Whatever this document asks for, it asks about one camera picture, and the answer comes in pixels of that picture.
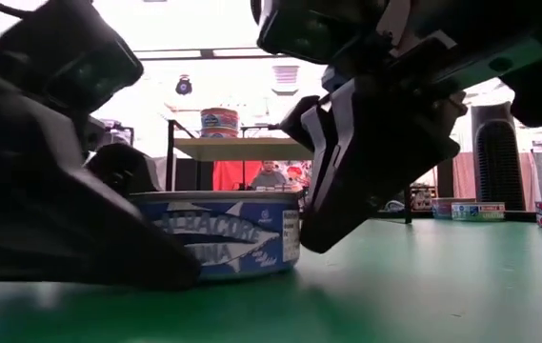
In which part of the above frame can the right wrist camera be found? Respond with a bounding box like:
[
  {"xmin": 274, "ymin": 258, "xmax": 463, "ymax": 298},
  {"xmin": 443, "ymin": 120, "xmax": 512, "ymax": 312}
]
[{"xmin": 250, "ymin": 0, "xmax": 389, "ymax": 66}]

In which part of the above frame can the red curtain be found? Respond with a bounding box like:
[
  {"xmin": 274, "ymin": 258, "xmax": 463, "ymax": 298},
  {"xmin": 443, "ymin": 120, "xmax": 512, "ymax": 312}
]
[{"xmin": 211, "ymin": 160, "xmax": 263, "ymax": 192}]

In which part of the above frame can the beige curtain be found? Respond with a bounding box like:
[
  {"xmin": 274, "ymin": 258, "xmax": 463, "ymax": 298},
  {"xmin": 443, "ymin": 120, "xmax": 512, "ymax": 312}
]
[{"xmin": 451, "ymin": 151, "xmax": 476, "ymax": 200}]

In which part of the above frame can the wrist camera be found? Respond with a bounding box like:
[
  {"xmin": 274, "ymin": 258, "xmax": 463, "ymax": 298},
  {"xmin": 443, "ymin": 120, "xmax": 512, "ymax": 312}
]
[
  {"xmin": 250, "ymin": 0, "xmax": 389, "ymax": 66},
  {"xmin": 0, "ymin": 0, "xmax": 145, "ymax": 118}
]

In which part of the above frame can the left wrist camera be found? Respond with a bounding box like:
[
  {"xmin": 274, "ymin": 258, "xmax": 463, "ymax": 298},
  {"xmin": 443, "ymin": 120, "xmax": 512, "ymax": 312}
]
[{"xmin": 0, "ymin": 0, "xmax": 145, "ymax": 118}]

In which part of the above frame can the silver ceiling air duct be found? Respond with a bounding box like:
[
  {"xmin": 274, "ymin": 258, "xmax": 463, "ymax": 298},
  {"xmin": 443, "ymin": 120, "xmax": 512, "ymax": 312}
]
[{"xmin": 271, "ymin": 65, "xmax": 301, "ymax": 96}]

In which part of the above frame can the tall blue red salmon can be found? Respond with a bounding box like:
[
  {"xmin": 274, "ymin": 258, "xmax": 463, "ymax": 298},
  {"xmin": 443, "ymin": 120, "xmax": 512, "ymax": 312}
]
[
  {"xmin": 199, "ymin": 107, "xmax": 241, "ymax": 131},
  {"xmin": 201, "ymin": 127, "xmax": 240, "ymax": 140}
]

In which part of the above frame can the black partition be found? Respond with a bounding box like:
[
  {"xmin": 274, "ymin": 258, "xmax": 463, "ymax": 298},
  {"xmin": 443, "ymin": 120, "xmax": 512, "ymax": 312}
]
[{"xmin": 174, "ymin": 159, "xmax": 214, "ymax": 192}]

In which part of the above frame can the blue albacore tuna can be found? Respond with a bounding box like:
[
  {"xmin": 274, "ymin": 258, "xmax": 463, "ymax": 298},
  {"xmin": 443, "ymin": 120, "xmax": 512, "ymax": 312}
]
[{"xmin": 127, "ymin": 190, "xmax": 303, "ymax": 282}]

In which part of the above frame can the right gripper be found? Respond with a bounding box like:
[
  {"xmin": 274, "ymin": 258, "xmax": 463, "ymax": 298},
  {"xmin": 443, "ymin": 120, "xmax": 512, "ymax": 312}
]
[{"xmin": 374, "ymin": 0, "xmax": 542, "ymax": 129}]

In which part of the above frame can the person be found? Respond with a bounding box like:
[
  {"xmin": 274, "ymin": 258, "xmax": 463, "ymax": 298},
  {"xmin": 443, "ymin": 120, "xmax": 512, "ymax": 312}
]
[{"xmin": 250, "ymin": 160, "xmax": 289, "ymax": 191}]

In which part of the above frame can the wooden shelf black frame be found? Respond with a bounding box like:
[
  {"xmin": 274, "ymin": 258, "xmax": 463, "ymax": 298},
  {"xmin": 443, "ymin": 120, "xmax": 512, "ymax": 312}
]
[{"xmin": 167, "ymin": 118, "xmax": 413, "ymax": 225}]

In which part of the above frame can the flat seafood can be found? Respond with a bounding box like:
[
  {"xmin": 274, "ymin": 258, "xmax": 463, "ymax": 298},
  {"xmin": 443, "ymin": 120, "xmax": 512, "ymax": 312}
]
[{"xmin": 431, "ymin": 197, "xmax": 476, "ymax": 221}]

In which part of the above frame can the black perforated tower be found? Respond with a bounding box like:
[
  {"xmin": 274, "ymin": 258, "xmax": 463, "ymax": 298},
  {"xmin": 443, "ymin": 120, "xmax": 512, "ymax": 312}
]
[{"xmin": 471, "ymin": 101, "xmax": 528, "ymax": 212}]

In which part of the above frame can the black table frame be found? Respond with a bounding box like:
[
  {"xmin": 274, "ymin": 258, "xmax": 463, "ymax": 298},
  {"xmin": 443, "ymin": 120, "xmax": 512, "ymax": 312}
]
[{"xmin": 370, "ymin": 209, "xmax": 538, "ymax": 224}]

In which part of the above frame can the green table mat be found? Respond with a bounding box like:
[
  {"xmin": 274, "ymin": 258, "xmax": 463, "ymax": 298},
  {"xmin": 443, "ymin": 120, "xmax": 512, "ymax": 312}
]
[{"xmin": 0, "ymin": 217, "xmax": 542, "ymax": 343}]

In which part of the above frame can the colourful poster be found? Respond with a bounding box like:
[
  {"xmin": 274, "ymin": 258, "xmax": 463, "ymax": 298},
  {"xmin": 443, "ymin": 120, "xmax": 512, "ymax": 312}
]
[{"xmin": 274, "ymin": 160, "xmax": 313, "ymax": 190}]

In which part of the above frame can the black ceiling spotlight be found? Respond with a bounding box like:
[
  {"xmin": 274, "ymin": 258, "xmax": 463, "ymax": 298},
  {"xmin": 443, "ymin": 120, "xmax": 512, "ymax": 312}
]
[{"xmin": 174, "ymin": 74, "xmax": 194, "ymax": 96}]

